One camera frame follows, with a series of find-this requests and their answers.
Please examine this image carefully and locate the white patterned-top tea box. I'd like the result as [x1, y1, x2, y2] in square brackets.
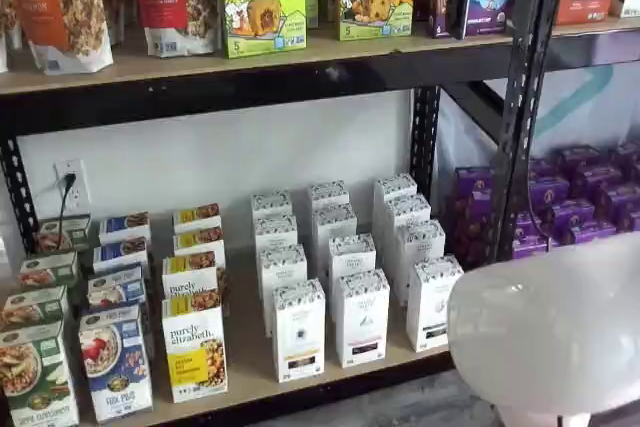
[372, 173, 419, 229]
[383, 193, 433, 249]
[257, 244, 309, 339]
[306, 180, 350, 214]
[249, 190, 294, 221]
[394, 219, 447, 306]
[312, 203, 359, 269]
[253, 214, 300, 254]
[327, 233, 378, 299]

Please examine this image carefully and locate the wooden shelf board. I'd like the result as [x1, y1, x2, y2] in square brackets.
[0, 21, 514, 96]
[549, 15, 640, 41]
[0, 211, 457, 424]

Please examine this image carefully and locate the white tea box green strip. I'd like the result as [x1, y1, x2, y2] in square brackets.
[405, 254, 465, 355]

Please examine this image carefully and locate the white tea box pink strip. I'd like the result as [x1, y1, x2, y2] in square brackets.
[333, 268, 392, 370]

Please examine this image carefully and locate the white yellow Purely Elizabeth box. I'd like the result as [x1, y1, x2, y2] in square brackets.
[161, 288, 231, 405]
[172, 202, 223, 235]
[161, 250, 224, 299]
[172, 226, 227, 259]

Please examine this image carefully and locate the white tea box yellow strip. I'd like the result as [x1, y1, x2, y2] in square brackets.
[272, 278, 328, 385]

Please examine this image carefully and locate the blue flax plus oatmeal box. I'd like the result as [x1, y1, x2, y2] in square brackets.
[78, 303, 156, 424]
[87, 262, 148, 311]
[98, 211, 152, 245]
[92, 236, 152, 271]

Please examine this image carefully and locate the green apple cinnamon oatmeal box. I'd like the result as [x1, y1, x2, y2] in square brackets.
[0, 284, 72, 334]
[18, 250, 81, 294]
[34, 214, 93, 255]
[0, 319, 82, 427]

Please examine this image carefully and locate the black metal shelving rack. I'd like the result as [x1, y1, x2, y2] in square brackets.
[0, 0, 640, 426]

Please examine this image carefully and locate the orange label granola pouch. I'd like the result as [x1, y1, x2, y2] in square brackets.
[0, 0, 116, 76]

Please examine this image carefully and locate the white wall outlet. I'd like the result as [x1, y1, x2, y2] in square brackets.
[53, 159, 87, 209]

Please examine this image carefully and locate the black power cord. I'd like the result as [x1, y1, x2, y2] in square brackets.
[56, 172, 79, 251]

